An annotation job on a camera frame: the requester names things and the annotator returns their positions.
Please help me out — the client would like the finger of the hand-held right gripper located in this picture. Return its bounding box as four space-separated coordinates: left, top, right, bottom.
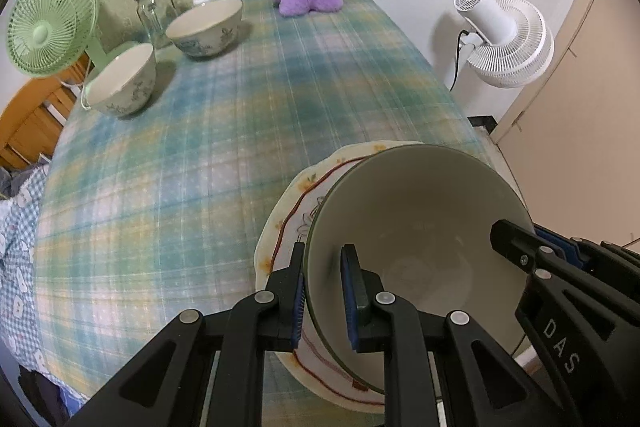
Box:
490 219 581 280
534 229 640 275

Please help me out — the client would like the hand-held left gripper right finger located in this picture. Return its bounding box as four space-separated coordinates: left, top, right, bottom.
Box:
340 244 546 427

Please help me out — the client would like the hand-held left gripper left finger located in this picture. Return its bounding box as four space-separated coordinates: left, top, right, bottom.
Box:
65 242 307 427

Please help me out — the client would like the large round yellow floral plate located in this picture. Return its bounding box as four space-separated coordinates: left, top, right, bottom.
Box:
254 140 426 415

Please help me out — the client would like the small white red-flower plate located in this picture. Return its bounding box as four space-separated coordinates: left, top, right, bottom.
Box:
280 157 386 403

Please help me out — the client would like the grey floral ceramic bowl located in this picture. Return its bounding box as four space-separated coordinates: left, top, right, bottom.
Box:
165 0 244 60
84 42 157 117
306 144 532 397

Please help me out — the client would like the scalloped yellow floral plate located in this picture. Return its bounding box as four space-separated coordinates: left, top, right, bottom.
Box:
262 144 401 408

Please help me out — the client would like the black floor object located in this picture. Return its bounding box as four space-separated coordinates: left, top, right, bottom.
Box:
467 114 498 135

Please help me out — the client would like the beige door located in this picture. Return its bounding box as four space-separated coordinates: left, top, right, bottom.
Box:
492 0 640 258

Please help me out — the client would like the white standing fan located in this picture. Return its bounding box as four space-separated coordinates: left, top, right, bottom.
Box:
453 0 555 89

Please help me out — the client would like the dark clothes pile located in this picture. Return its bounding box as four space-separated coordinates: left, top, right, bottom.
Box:
15 364 71 427

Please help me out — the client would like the blue checked printed blanket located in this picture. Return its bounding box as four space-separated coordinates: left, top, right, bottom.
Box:
0 162 91 408

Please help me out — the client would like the dark plaid cloth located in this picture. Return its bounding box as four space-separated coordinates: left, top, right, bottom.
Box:
0 162 51 203

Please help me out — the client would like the wooden bed headboard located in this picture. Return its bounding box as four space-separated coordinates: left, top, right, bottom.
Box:
0 57 91 170

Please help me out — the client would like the glass jar with brown lid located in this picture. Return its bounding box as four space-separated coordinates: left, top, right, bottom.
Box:
132 0 179 49

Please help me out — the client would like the green desk fan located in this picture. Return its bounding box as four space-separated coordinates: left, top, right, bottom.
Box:
6 0 151 110

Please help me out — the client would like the black fan cable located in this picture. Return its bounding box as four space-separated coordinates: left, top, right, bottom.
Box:
447 30 468 93

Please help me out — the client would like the white fan cable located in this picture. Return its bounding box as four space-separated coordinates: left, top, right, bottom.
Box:
55 74 93 112

